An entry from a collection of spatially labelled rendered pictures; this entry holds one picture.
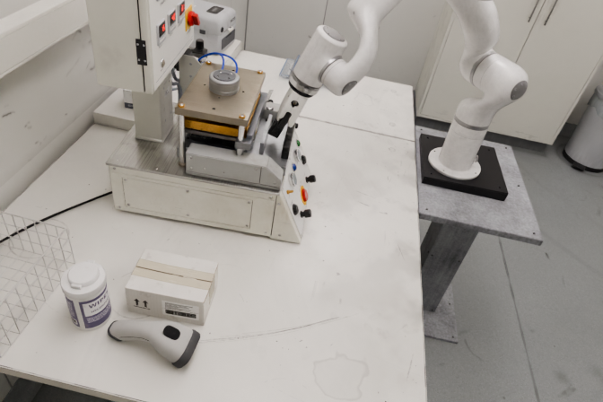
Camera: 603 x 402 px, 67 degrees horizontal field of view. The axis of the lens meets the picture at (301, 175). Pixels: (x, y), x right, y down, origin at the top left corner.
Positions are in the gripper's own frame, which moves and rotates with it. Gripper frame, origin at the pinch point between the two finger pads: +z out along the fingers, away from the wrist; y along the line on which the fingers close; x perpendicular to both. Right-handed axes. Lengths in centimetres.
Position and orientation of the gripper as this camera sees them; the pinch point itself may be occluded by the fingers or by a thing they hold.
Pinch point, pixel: (275, 129)
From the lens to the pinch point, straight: 127.9
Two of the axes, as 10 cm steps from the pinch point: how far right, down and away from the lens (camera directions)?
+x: -8.8, -4.3, -2.2
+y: 1.0, -6.1, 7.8
